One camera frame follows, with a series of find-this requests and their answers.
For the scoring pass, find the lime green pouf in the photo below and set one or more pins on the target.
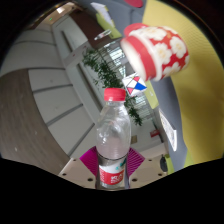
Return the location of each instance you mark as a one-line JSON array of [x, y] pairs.
[[170, 165]]

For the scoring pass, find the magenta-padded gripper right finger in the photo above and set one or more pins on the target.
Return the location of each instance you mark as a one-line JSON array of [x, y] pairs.
[[135, 163]]

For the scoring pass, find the red blue white cube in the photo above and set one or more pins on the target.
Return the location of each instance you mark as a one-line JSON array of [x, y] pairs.
[[134, 86]]

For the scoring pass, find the red floral mug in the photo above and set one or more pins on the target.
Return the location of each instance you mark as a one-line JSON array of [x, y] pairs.
[[156, 50]]

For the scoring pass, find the row of potted plants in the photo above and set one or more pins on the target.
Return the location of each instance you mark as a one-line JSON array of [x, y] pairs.
[[106, 73]]

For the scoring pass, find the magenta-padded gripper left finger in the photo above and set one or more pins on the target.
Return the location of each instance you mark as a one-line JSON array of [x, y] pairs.
[[87, 163]]

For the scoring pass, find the red fire extinguisher box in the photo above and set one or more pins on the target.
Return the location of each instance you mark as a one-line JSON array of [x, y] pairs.
[[155, 133]]

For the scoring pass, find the black bag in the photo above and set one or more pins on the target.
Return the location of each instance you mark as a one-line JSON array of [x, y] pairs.
[[163, 164]]

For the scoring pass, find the small clear water bottle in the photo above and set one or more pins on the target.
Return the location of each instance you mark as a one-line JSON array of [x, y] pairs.
[[102, 34]]

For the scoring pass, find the clear red-capped water bottle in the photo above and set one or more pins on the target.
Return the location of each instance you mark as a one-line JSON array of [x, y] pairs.
[[113, 133]]

